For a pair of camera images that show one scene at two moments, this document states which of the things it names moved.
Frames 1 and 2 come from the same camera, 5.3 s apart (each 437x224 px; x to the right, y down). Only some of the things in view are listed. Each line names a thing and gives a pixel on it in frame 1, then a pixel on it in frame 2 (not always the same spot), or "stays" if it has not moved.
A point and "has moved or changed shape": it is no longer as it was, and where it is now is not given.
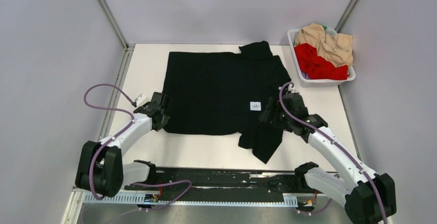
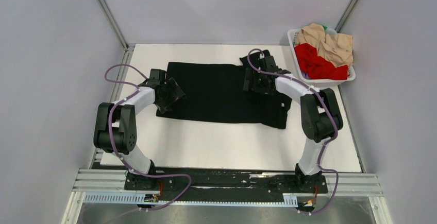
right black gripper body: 282,119 to 259,84
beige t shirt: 337,48 stays
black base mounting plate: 176,184 stays
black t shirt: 222,93 has moved or changed shape
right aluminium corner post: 352,4 stays
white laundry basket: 304,81 stays
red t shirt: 315,66 stays
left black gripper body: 158,126 to 169,96
